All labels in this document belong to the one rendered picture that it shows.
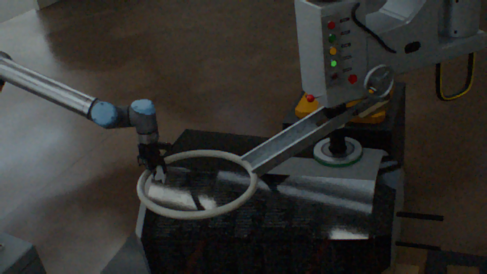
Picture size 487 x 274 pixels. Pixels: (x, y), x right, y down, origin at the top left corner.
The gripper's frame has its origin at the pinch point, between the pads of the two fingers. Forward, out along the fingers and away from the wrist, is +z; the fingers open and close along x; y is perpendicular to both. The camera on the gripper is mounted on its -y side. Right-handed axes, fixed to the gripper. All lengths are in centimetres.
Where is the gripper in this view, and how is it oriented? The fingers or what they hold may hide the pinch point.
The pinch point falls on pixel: (159, 177)
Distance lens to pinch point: 237.3
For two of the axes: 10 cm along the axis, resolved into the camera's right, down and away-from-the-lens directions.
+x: 7.9, 2.4, -5.6
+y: -6.1, 4.2, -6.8
